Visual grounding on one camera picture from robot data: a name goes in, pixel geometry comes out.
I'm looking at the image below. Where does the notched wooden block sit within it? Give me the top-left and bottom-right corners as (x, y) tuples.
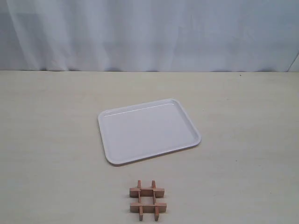
(151, 180), (159, 221)
(130, 202), (167, 213)
(137, 180), (143, 221)
(129, 188), (165, 198)

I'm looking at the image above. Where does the white curtain backdrop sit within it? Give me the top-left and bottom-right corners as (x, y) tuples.
(0, 0), (299, 72)

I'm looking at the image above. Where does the white plastic tray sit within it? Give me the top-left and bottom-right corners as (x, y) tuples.
(98, 98), (201, 166)

